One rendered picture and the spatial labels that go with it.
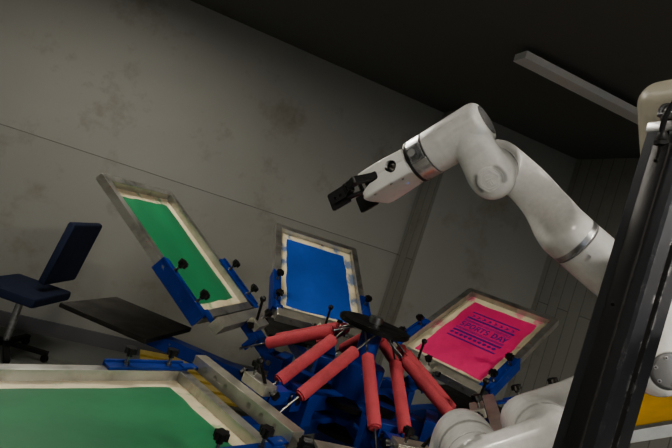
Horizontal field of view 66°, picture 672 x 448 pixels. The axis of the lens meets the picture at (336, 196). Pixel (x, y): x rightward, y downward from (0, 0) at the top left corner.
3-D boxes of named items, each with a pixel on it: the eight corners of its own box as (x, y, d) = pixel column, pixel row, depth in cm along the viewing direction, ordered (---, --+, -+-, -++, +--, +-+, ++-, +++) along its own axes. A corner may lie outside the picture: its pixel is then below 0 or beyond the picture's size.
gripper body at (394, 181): (417, 174, 81) (363, 206, 87) (443, 180, 90) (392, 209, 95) (399, 134, 84) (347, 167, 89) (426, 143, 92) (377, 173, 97)
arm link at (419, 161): (427, 168, 80) (413, 177, 82) (450, 174, 88) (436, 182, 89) (408, 128, 83) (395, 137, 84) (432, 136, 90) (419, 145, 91)
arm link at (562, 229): (556, 270, 80) (453, 180, 81) (556, 238, 91) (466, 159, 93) (600, 236, 76) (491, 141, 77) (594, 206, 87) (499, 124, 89)
